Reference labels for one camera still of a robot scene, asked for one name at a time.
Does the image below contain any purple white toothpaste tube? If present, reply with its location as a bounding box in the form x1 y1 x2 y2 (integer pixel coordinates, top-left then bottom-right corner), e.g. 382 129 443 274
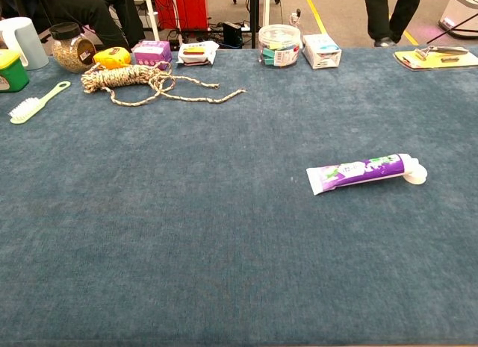
305 153 429 196

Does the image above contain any blue table mat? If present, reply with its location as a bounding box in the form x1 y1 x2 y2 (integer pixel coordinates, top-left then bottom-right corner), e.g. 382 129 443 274
0 46 478 346

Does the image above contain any white red snack packet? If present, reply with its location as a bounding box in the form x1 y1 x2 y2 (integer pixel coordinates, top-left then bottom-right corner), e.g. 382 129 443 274
176 40 220 67

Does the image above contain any clear jar with white lid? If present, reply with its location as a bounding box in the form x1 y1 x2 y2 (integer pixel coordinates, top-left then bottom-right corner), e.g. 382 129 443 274
258 24 302 68

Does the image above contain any black adapter box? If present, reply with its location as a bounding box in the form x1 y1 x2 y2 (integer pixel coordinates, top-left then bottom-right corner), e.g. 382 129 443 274
223 21 243 48

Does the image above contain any white blue carton box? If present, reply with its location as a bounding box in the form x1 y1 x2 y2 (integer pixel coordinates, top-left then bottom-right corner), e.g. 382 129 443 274
301 34 343 70

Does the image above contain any purple carton box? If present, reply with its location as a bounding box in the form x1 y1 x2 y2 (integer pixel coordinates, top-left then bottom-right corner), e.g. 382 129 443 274
132 40 173 66

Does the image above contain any black tripod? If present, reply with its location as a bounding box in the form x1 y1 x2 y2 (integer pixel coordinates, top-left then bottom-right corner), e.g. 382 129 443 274
249 0 261 49

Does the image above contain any yellow tape measure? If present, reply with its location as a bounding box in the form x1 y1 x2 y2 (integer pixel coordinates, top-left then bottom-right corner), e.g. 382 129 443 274
93 46 132 70

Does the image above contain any red cabinet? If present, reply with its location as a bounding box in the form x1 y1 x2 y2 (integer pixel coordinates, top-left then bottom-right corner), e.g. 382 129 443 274
152 0 210 31

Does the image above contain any grain jar with black lid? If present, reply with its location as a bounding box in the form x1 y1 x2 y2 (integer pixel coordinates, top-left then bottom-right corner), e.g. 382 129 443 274
49 22 97 74

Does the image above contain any standing person in black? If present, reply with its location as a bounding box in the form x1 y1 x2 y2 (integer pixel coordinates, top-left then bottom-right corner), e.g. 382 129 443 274
364 0 429 49

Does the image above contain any light green brush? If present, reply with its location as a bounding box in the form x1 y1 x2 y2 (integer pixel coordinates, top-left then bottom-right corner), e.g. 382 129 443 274
8 81 72 125

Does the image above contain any razor on yellow card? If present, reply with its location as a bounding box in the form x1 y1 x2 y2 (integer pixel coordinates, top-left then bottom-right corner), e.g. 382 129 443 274
393 45 478 70

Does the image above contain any seated person in black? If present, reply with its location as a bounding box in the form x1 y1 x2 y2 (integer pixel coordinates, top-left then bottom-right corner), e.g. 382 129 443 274
0 0 146 52

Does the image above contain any green box with yellow lid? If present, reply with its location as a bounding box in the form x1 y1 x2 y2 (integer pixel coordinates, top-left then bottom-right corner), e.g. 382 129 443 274
0 49 30 93

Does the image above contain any white light-blue pitcher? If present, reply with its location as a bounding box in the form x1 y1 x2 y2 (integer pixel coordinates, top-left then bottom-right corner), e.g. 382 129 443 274
0 16 50 71

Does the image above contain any white machine housing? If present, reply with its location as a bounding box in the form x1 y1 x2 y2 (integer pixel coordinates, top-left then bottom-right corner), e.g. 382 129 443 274
437 0 478 40

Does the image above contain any braided rope bundle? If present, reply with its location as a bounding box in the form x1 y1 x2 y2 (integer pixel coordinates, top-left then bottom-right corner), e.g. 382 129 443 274
81 60 247 107

